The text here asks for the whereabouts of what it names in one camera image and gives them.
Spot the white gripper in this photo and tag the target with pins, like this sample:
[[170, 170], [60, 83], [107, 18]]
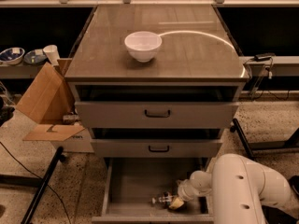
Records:
[[184, 191]]

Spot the clear plastic water bottle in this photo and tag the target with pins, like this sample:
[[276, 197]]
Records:
[[163, 201]]

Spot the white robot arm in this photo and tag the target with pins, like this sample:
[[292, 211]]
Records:
[[239, 188]]

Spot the grey bottom drawer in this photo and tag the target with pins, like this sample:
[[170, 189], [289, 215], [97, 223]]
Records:
[[132, 184]]

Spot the grey drawer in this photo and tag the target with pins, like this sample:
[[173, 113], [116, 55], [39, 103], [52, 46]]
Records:
[[132, 184], [153, 107], [156, 143]]

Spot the grey middle drawer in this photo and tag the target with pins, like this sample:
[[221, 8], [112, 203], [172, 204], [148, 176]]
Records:
[[156, 143]]

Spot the grey drawer cabinet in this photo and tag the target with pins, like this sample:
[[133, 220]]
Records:
[[196, 50]]

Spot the grey top drawer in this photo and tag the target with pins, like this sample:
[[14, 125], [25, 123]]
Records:
[[153, 107]]

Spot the black right stand leg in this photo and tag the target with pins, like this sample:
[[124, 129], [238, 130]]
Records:
[[236, 128]]

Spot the black stand leg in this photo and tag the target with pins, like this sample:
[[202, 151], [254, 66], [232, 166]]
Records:
[[236, 128], [43, 182]]

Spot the white box under cardboard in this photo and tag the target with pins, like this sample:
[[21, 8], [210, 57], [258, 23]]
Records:
[[79, 143]]

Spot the black left stand leg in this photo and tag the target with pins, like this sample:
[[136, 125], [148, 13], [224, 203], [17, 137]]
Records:
[[43, 182]]

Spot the white ceramic bowl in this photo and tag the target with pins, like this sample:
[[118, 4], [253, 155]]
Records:
[[143, 45]]

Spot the brown cardboard box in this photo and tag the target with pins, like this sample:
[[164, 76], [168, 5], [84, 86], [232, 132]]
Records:
[[45, 102]]

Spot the black power adapter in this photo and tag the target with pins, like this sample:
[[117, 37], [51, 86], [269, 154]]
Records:
[[264, 56]]

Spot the white paper cup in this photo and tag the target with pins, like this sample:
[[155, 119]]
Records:
[[52, 53]]

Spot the blue patterned plate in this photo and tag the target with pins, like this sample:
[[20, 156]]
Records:
[[35, 57]]

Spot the blue patterned bowl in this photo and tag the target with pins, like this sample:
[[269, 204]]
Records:
[[12, 56]]

